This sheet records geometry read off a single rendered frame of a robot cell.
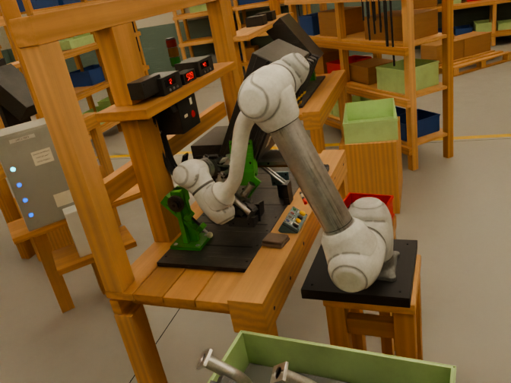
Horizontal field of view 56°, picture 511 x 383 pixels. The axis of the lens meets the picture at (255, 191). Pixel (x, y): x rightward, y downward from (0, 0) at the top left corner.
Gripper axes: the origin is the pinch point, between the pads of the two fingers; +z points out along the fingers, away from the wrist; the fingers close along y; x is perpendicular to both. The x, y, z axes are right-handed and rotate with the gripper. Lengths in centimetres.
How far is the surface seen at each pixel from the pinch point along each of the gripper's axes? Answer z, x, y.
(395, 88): 284, -54, -6
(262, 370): -72, 9, -69
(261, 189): 39.3, 14.1, -13.6
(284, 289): -27, 9, -57
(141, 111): -37.9, -6.0, 29.4
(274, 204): 23.3, 7.7, -26.2
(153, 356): -34, 76, -38
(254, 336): -73, 3, -60
